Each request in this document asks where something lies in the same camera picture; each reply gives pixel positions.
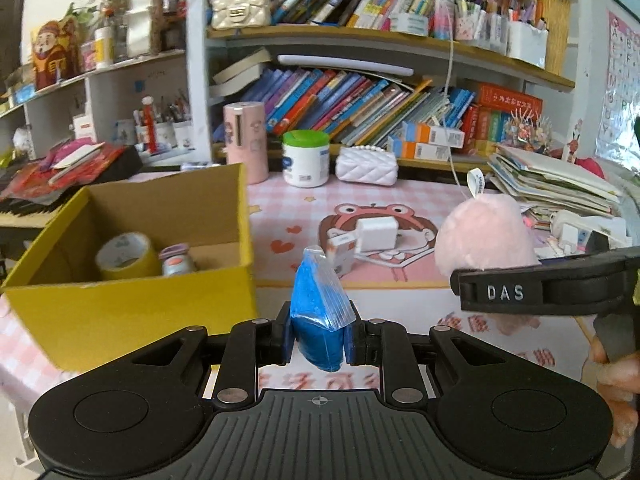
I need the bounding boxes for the row of colourful books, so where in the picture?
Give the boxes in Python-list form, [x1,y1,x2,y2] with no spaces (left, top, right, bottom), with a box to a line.
[240,66,476,148]

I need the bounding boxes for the person's right hand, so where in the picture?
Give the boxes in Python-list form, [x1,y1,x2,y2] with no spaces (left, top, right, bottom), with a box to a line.
[589,332,640,451]

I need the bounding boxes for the pink cylindrical humidifier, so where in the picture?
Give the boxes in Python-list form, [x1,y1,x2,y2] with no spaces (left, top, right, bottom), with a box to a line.
[222,102,266,185]

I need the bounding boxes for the fortune god figure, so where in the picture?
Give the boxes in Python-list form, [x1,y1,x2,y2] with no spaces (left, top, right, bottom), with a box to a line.
[31,19,83,92]

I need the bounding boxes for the pile of red packets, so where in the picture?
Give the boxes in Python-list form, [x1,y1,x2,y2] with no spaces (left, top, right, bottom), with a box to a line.
[10,141,126,201]

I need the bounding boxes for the white power strip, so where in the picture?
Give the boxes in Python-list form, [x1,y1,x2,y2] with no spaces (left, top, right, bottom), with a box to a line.
[550,210,628,256]

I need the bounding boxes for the red boxed book set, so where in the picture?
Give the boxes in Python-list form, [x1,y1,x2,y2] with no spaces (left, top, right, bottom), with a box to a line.
[475,82,543,117]

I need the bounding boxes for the white pen cup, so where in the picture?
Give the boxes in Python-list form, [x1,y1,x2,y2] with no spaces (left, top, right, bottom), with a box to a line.
[152,120,177,152]
[173,117,194,150]

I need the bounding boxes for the pale pink plush toy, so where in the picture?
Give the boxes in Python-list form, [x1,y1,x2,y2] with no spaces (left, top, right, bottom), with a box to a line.
[433,169,542,292]

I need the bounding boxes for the stack of paper booklets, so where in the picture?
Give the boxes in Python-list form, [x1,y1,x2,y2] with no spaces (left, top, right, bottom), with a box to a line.
[487,145,626,231]

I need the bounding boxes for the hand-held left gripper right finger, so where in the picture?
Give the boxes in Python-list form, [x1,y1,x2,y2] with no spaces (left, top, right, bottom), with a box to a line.
[344,302,521,407]

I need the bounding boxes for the orange white carton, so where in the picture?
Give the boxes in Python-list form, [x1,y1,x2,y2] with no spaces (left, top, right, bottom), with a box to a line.
[401,121,468,148]
[387,137,451,162]

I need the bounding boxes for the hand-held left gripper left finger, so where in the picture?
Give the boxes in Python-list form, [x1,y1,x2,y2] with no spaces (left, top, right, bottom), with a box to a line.
[117,302,298,408]

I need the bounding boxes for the alphabet wall poster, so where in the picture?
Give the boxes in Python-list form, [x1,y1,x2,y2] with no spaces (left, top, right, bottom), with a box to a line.
[595,9,640,161]

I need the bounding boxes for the stacked lying books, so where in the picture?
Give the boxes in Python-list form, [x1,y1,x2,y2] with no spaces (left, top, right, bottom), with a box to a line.
[210,47,273,103]

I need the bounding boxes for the yellow cardboard box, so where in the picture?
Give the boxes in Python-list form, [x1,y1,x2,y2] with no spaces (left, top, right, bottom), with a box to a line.
[0,162,258,373]

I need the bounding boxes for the cream pearl handbag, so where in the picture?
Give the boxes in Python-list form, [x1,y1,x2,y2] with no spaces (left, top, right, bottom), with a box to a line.
[210,0,273,30]

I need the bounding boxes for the wicker basket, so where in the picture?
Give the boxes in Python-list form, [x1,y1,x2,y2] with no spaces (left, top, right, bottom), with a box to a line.
[545,0,572,75]

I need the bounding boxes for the white hanging cable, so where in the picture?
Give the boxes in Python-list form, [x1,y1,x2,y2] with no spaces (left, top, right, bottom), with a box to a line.
[434,0,476,191]

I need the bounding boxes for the white charger adapter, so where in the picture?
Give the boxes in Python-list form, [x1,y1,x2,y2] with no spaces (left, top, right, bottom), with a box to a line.
[356,217,397,252]

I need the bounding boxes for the white plug adapter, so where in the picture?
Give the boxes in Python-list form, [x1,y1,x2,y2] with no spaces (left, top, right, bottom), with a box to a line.
[557,222,581,253]

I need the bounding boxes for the white wooden bookshelf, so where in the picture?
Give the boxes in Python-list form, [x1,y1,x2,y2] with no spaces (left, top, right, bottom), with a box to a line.
[0,0,591,171]

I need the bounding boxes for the white jar green lid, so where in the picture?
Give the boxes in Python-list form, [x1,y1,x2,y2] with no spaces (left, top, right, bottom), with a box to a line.
[281,130,331,188]

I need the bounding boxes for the small white box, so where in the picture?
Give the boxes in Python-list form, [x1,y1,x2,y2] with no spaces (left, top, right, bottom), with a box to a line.
[327,236,360,277]

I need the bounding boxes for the white quilted bag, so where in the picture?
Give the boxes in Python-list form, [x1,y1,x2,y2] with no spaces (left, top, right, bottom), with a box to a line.
[336,145,399,187]

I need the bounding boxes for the yellow tape roll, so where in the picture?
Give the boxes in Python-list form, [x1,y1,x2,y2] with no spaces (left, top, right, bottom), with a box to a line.
[95,231,160,281]

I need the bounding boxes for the white pen organizer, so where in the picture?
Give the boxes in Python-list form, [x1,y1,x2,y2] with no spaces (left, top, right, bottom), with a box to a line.
[507,19,548,68]

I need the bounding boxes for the blue plastic packet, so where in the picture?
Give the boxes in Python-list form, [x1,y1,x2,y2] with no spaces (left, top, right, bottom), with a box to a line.
[290,246,357,373]

